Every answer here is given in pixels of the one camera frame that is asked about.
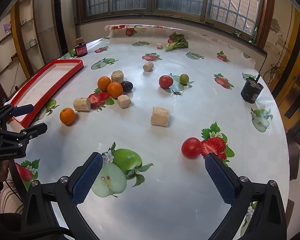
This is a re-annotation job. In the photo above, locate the red tomato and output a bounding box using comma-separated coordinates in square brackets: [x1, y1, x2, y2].
[181, 137, 202, 159]

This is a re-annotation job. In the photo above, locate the beige foam cylinder far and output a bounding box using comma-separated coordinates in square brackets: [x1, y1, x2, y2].
[143, 62, 154, 72]

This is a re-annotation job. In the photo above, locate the beige foam cylinder upright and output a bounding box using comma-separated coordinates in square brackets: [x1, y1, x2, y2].
[111, 70, 124, 83]

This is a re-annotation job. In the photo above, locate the beige foam block small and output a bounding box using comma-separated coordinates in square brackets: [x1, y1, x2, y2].
[117, 94, 131, 109]

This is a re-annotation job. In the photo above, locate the green leafy vegetable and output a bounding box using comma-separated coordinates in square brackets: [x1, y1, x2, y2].
[165, 32, 189, 51]

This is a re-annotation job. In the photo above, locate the large beige foam block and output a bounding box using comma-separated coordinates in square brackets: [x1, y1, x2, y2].
[151, 107, 170, 127]

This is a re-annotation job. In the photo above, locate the fruit print tablecloth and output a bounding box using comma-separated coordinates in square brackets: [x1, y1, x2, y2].
[17, 25, 289, 239]

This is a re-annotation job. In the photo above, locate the barred window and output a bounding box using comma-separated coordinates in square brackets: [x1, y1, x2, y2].
[76, 0, 274, 40]

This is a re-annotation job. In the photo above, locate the dark purple plum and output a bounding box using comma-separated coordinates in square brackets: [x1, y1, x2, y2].
[121, 81, 133, 93]

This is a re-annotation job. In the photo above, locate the person's left hand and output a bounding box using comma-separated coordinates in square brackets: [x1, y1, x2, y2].
[0, 160, 9, 182]

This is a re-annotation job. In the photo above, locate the dark jar red label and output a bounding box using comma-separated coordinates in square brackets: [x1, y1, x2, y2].
[75, 37, 88, 57]

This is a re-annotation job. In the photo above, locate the orange of pair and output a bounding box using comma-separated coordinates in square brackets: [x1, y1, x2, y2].
[107, 82, 123, 99]
[97, 76, 111, 92]

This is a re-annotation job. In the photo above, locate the green grape fruit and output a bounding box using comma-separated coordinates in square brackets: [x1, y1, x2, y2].
[179, 74, 190, 85]

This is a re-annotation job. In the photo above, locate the green bottle on sill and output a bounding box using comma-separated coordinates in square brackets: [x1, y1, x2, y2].
[251, 27, 258, 44]

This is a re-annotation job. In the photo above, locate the red rimmed white tray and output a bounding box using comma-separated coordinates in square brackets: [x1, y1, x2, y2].
[10, 59, 84, 128]

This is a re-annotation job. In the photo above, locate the white tower air conditioner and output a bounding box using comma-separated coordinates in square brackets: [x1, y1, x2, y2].
[51, 0, 77, 55]

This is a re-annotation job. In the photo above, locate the small beige cube far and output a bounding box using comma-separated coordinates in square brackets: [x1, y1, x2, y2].
[157, 43, 163, 49]

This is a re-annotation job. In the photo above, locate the black cylindrical device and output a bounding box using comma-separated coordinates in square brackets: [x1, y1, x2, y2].
[241, 74, 263, 104]

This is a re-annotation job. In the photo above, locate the wooden wall shelf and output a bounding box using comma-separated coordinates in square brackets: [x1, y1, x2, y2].
[0, 0, 45, 97]

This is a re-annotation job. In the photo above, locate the purple plush toy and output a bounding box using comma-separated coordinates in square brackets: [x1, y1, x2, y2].
[4, 22, 12, 35]

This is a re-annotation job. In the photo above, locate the red tomato mid table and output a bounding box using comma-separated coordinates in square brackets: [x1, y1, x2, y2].
[159, 75, 173, 89]

